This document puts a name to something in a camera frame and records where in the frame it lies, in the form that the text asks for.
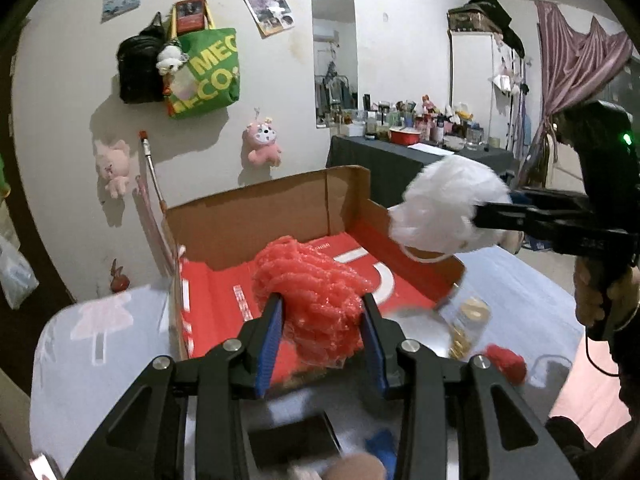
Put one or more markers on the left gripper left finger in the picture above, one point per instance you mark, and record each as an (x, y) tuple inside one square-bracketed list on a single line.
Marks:
[(144, 435)]

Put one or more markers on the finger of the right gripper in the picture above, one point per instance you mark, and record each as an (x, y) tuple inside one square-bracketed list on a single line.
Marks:
[(500, 209), (502, 223)]

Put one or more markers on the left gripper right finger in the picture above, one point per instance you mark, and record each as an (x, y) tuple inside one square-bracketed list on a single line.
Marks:
[(499, 436)]

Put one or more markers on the white mesh bath pouf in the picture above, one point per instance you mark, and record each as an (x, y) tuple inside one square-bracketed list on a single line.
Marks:
[(434, 221)]

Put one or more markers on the blue sock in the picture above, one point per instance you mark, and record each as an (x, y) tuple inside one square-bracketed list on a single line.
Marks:
[(382, 446)]

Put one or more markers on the red yarn ball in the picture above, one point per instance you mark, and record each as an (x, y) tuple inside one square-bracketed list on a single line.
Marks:
[(511, 365)]

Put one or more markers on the red mesh bath pouf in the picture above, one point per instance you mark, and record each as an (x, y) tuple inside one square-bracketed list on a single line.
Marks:
[(321, 300)]

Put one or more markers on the right hand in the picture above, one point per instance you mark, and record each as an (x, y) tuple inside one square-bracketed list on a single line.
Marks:
[(624, 297)]

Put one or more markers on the clear jar gold items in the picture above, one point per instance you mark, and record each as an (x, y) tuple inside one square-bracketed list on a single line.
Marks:
[(466, 324)]

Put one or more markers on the dark cloth covered table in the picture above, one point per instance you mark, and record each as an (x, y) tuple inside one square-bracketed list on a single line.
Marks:
[(392, 167)]

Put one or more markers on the beige round sponge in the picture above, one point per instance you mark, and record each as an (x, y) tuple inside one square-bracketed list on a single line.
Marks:
[(360, 466)]

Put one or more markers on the red bowl on table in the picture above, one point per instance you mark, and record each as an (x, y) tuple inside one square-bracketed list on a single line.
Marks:
[(404, 136)]

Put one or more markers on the light blue table cover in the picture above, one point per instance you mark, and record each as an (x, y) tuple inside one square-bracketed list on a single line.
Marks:
[(89, 354)]

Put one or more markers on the white wardrobe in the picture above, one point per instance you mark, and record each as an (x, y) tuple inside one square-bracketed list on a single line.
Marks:
[(487, 78)]

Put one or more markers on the pink curtain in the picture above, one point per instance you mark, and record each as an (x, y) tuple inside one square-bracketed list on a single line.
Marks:
[(574, 67)]

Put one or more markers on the red lined cardboard box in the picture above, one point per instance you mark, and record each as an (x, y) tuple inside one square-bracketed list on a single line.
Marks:
[(215, 241)]

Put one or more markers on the suitcase on wardrobe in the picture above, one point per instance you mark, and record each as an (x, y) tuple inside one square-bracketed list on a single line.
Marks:
[(471, 18)]

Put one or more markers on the white plastic bag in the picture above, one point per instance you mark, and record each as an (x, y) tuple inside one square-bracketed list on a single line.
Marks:
[(18, 280)]

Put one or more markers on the pink bear plush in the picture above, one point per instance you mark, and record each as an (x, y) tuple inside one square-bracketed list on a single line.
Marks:
[(261, 140)]

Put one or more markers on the pale pink bunny plush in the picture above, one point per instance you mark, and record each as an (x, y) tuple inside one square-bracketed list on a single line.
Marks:
[(113, 163)]

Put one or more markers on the green tote bag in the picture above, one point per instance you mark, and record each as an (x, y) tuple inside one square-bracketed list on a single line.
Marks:
[(210, 80)]

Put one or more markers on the wall mirror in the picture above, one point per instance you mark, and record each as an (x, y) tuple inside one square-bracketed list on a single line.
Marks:
[(334, 32)]

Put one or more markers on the broom handle red tip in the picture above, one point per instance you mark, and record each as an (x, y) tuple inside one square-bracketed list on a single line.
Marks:
[(146, 148)]

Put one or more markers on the wall photo poster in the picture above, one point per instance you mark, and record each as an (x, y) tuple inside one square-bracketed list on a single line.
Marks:
[(271, 16)]

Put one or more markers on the black bag on wall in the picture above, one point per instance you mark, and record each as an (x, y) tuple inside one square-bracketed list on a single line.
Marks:
[(139, 79)]

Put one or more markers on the small white plush keychain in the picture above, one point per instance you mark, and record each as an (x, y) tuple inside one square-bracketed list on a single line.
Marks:
[(171, 59)]

